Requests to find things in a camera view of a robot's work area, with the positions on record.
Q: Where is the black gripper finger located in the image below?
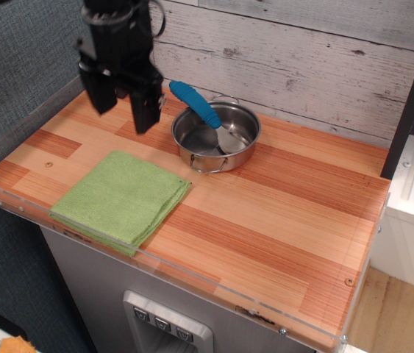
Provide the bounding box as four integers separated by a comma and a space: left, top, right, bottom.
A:
79, 68, 117, 114
129, 82, 165, 134

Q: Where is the blue handled metal spoon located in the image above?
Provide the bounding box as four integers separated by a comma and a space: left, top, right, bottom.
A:
169, 81, 247, 154

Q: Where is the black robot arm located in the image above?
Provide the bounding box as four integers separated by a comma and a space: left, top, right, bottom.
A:
76, 1, 165, 135

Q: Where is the green towel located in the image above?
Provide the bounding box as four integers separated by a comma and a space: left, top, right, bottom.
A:
49, 151, 190, 257

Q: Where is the grey toy fridge cabinet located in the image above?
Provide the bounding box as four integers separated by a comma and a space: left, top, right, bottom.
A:
42, 228, 312, 352

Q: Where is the silver dispenser button panel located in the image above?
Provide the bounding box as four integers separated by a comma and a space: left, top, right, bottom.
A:
123, 290, 215, 352

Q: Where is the orange object at corner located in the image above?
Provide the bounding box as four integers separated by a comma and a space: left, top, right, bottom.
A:
0, 336, 38, 353

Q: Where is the stainless steel pot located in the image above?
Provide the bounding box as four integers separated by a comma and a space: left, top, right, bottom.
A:
171, 95, 262, 174

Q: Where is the dark right frame post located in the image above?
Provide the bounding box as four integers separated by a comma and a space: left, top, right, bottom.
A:
379, 0, 414, 181

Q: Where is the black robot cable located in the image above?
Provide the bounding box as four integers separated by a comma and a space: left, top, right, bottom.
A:
149, 0, 166, 38

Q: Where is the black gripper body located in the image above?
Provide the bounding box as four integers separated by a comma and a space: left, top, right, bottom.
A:
76, 14, 163, 87

